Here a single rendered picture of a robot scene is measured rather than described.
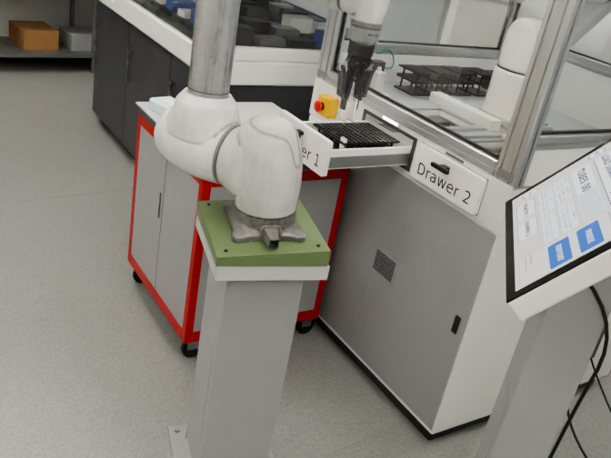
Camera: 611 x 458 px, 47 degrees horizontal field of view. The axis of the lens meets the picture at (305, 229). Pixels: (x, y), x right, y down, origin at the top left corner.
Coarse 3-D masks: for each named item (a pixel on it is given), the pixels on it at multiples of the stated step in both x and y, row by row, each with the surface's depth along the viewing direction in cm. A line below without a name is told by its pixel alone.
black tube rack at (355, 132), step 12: (336, 132) 219; (348, 132) 221; (360, 132) 224; (372, 132) 226; (384, 132) 228; (336, 144) 217; (348, 144) 212; (360, 144) 221; (372, 144) 224; (384, 144) 226
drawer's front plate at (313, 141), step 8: (280, 112) 221; (288, 112) 220; (288, 120) 217; (296, 120) 213; (296, 128) 214; (304, 128) 210; (312, 128) 209; (304, 136) 211; (312, 136) 207; (320, 136) 203; (304, 144) 211; (312, 144) 207; (320, 144) 204; (328, 144) 200; (312, 152) 208; (320, 152) 204; (328, 152) 202; (304, 160) 212; (312, 160) 208; (320, 160) 204; (328, 160) 203; (312, 168) 208; (320, 168) 205
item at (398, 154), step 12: (396, 144) 229; (408, 144) 224; (336, 156) 206; (348, 156) 209; (360, 156) 211; (372, 156) 214; (384, 156) 216; (396, 156) 219; (408, 156) 222; (336, 168) 209
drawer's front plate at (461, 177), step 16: (416, 160) 216; (432, 160) 211; (448, 160) 205; (416, 176) 217; (448, 176) 205; (464, 176) 200; (480, 176) 196; (464, 192) 201; (480, 192) 196; (464, 208) 201
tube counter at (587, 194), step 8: (584, 184) 147; (592, 184) 144; (576, 192) 146; (584, 192) 144; (592, 192) 141; (584, 200) 140; (592, 200) 138; (600, 200) 135; (584, 208) 137; (592, 208) 134; (600, 208) 132; (584, 216) 134; (592, 216) 131
